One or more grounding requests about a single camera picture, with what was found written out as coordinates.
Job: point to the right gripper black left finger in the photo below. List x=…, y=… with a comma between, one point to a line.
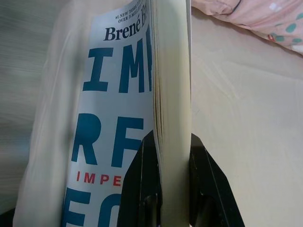
x=142, y=189

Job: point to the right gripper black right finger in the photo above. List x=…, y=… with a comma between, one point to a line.
x=208, y=189

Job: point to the white blue printed book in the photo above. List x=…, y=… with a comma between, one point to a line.
x=113, y=106

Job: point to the pink pillow with orange spots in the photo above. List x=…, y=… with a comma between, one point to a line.
x=260, y=16

